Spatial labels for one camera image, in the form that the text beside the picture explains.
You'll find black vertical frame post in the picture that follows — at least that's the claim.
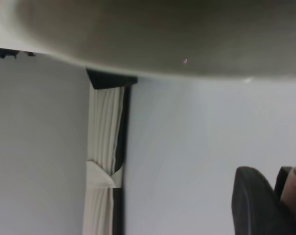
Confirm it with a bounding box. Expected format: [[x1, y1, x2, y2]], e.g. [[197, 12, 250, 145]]
[[112, 78, 132, 235]]

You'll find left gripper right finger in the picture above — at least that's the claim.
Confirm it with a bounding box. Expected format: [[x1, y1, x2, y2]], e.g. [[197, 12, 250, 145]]
[[274, 166, 294, 199]]

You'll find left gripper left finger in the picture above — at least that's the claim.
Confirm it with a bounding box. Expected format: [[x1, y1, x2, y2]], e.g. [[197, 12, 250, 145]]
[[230, 165, 296, 235]]

